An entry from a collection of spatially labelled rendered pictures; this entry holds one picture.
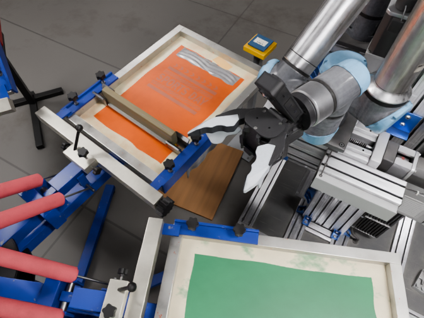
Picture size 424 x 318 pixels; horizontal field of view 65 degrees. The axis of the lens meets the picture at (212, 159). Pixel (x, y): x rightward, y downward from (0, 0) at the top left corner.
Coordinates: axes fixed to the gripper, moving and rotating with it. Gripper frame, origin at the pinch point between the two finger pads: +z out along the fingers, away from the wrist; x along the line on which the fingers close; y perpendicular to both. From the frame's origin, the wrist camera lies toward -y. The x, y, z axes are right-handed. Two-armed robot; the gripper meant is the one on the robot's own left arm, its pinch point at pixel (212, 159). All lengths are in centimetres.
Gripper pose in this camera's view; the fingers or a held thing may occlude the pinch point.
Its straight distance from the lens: 52.5
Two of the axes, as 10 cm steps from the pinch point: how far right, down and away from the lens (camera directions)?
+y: 0.8, 6.1, 7.9
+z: -8.0, 5.1, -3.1
